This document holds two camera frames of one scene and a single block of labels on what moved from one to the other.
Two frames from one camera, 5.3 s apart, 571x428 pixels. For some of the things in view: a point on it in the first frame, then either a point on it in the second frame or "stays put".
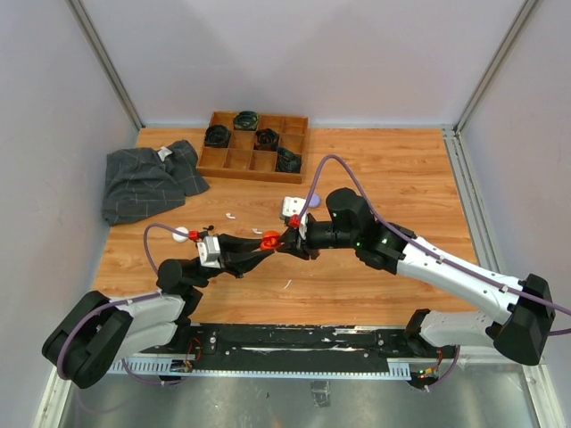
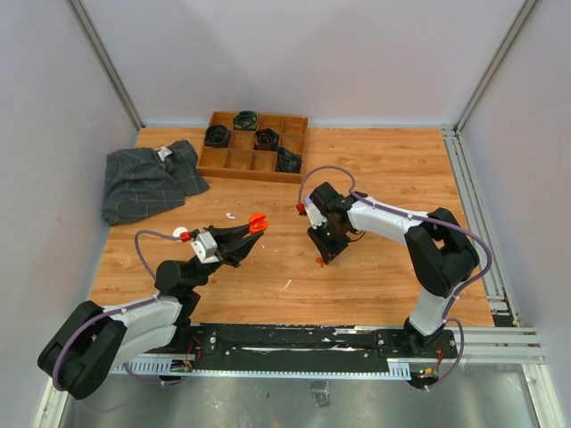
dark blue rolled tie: (287, 161) stays put
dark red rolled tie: (266, 139) stays put
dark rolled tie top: (246, 120) stays put
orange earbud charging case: (270, 240) to (258, 223)
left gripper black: (240, 255) to (233, 251)
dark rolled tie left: (217, 135) stays put
